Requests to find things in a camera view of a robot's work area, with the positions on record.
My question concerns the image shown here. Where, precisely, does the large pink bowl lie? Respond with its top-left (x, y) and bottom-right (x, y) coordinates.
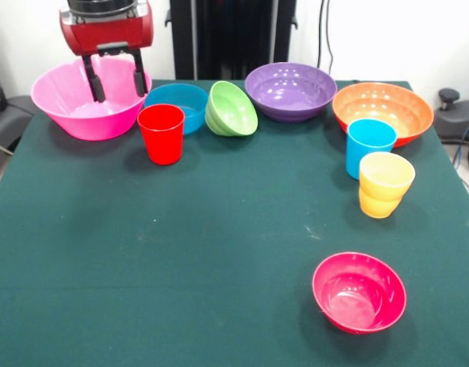
top-left (30, 57), bottom-right (154, 142)

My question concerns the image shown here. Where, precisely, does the blue bowl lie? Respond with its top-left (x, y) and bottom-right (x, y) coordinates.
top-left (143, 83), bottom-right (210, 135)

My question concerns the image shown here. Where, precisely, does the green bowl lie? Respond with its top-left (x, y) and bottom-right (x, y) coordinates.
top-left (204, 80), bottom-right (259, 138)

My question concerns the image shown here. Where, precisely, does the black pedestal foot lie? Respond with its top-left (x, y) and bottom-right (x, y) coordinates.
top-left (0, 95), bottom-right (36, 154)
top-left (434, 87), bottom-right (469, 143)

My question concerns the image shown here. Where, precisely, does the small crimson bowl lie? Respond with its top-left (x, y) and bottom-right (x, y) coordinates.
top-left (311, 251), bottom-right (408, 336)

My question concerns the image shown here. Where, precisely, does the blue cable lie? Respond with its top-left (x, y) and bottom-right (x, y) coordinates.
top-left (451, 106), bottom-right (469, 169)

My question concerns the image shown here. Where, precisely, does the yellow cup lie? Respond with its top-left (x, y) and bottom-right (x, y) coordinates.
top-left (358, 151), bottom-right (416, 219)

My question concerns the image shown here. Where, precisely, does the red cup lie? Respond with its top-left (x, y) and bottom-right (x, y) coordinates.
top-left (136, 103), bottom-right (186, 167)

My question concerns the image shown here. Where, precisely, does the red-orange bowl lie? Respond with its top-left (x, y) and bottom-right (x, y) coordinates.
top-left (331, 82), bottom-right (435, 149)

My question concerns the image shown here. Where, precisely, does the blue cup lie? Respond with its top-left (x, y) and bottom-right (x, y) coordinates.
top-left (345, 118), bottom-right (398, 180)

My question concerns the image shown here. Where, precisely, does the black hanging cable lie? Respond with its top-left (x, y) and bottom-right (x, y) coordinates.
top-left (317, 0), bottom-right (337, 76)

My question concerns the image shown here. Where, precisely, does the dark green tablecloth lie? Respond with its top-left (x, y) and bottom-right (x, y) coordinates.
top-left (0, 79), bottom-right (469, 367)

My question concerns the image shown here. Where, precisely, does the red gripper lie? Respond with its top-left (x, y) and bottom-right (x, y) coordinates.
top-left (58, 0), bottom-right (155, 104)

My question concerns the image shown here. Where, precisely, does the purple bowl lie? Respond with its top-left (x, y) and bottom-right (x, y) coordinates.
top-left (244, 62), bottom-right (338, 123)

